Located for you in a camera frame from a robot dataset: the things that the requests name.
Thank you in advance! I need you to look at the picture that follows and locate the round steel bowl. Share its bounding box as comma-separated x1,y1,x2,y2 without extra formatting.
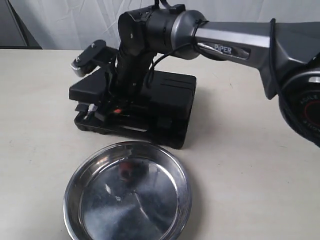
63,141,193,240

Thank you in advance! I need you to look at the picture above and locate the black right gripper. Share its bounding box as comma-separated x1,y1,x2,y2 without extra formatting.
107,44,155,115

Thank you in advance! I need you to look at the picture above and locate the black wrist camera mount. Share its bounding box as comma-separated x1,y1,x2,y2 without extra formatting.
71,39,118,78

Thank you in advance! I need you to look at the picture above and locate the white backdrop curtain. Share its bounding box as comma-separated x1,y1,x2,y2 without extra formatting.
0,0,320,56

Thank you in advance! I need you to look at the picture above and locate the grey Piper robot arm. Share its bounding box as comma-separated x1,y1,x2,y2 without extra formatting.
111,0,320,145

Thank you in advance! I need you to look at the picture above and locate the black plastic tool case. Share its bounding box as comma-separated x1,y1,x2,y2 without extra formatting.
69,69,197,149

